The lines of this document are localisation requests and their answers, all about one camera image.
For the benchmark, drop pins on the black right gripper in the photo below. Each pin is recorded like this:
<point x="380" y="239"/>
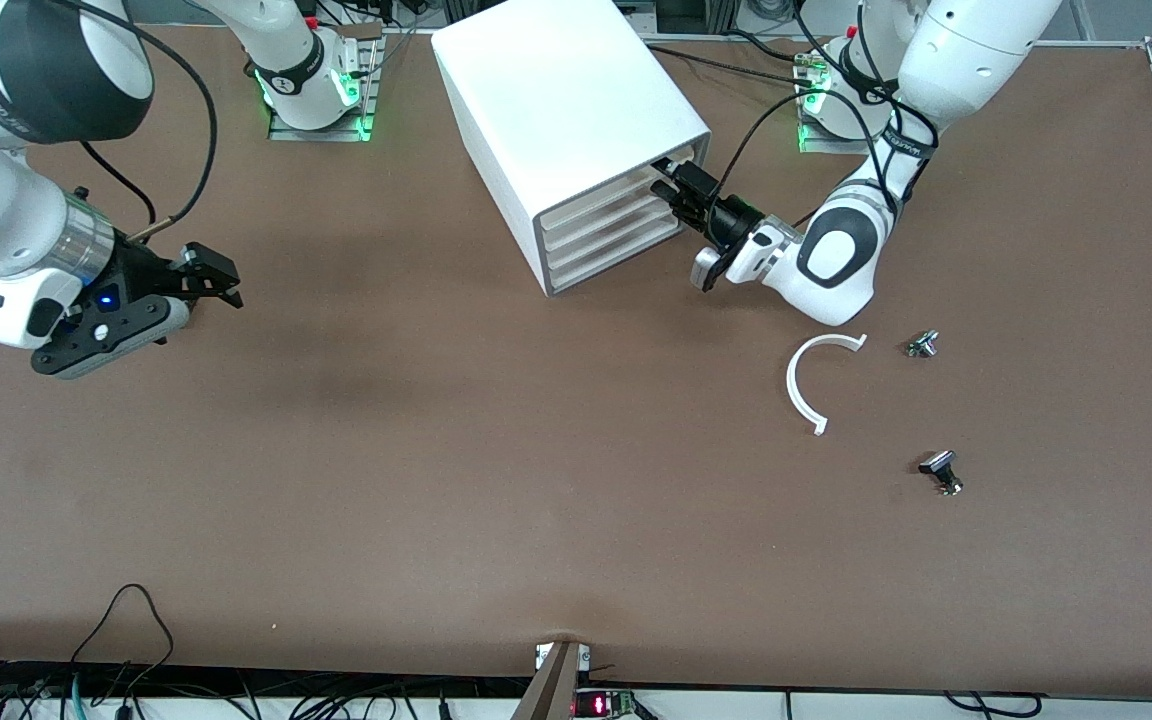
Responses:
<point x="141" y="270"/>

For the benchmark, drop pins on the black metal switch component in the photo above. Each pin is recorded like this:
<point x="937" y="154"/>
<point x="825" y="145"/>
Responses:
<point x="939" y="465"/>

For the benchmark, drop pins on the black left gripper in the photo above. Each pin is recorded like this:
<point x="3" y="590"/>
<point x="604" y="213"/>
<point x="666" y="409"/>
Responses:
<point x="733" y="222"/>

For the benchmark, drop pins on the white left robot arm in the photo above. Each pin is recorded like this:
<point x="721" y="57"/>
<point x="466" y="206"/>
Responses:
<point x="836" y="260"/>

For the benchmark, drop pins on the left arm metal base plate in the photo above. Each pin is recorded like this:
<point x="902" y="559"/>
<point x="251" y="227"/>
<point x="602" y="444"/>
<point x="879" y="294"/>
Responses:
<point x="856" y="148"/>

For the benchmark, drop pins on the red digit display device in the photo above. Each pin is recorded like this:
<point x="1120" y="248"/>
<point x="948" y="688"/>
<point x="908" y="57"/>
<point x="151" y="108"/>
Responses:
<point x="604" y="704"/>

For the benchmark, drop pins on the brown mounting beam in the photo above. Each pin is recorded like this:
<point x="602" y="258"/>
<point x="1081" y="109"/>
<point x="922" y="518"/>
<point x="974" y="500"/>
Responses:
<point x="548" y="690"/>

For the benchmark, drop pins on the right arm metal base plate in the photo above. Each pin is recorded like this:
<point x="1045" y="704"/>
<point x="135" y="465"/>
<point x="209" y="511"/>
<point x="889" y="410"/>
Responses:
<point x="321" y="135"/>

